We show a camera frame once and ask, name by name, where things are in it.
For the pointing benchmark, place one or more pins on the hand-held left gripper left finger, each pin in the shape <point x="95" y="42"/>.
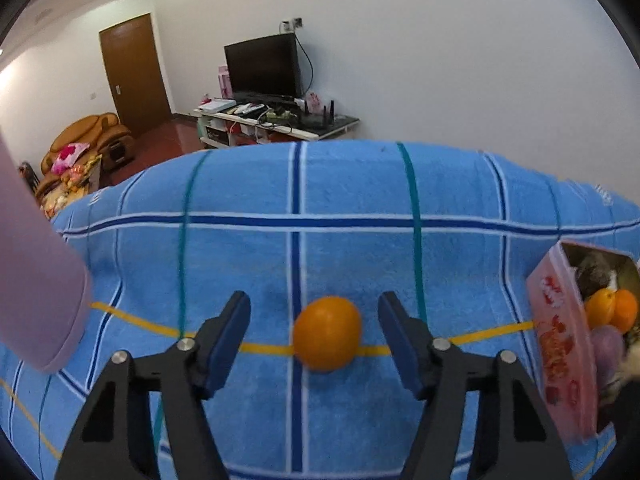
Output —
<point x="230" y="342"/>

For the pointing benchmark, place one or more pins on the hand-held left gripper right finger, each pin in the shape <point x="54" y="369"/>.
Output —
<point x="400" y="347"/>

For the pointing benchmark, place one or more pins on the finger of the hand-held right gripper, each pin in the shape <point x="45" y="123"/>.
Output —
<point x="621" y="420"/>

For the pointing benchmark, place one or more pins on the purple round fruit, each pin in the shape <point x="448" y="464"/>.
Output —
<point x="606" y="352"/>

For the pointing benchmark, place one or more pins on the orange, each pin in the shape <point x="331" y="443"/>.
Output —
<point x="327" y="335"/>
<point x="628" y="310"/>
<point x="599" y="309"/>

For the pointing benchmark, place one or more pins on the pink cardboard box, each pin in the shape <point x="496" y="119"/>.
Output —
<point x="555" y="340"/>

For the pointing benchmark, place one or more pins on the blue plaid towel blanket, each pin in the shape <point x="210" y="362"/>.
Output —
<point x="350" y="260"/>

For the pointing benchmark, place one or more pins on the pale pink cylinder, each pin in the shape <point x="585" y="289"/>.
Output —
<point x="35" y="285"/>

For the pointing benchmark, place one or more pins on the white television stand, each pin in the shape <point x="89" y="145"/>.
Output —
<point x="310" y="132"/>

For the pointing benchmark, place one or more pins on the white set-top device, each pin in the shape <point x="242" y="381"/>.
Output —
<point x="217" y="105"/>

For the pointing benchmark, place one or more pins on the black router with antennas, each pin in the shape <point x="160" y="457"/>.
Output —
<point x="317" y="119"/>

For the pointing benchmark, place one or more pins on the pink floral cushion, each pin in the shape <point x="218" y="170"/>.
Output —
<point x="70" y="156"/>

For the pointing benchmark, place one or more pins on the orange leather armchair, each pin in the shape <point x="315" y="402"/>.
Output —
<point x="95" y="130"/>

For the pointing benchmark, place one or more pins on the small pink bag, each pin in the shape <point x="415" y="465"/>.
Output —
<point x="313" y="102"/>

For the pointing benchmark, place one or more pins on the tall pink box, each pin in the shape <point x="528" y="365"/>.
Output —
<point x="225" y="81"/>

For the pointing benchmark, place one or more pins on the black television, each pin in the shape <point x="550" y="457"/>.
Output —
<point x="262" y="65"/>

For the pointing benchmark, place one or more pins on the brown wooden door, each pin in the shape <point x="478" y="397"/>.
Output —
<point x="135" y="75"/>

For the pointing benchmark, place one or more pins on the wall socket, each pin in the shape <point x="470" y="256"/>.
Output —
<point x="292" y="23"/>

